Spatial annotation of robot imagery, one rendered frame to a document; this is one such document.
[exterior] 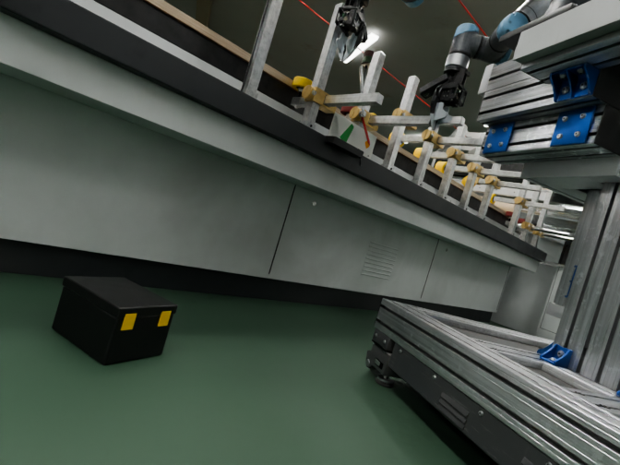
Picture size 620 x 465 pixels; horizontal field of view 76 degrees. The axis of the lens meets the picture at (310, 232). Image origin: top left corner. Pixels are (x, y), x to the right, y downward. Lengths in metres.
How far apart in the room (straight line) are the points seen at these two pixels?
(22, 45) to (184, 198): 0.63
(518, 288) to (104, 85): 3.57
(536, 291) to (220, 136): 3.23
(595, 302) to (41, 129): 1.47
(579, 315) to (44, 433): 1.08
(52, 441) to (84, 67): 0.82
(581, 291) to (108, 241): 1.33
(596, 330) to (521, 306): 2.88
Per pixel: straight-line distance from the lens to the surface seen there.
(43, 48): 1.15
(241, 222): 1.59
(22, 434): 0.71
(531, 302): 3.97
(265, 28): 1.38
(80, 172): 1.36
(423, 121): 1.51
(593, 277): 1.15
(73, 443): 0.70
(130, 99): 1.19
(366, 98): 1.36
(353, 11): 1.49
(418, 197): 1.98
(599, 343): 1.12
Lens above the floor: 0.38
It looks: 1 degrees down
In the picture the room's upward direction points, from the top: 17 degrees clockwise
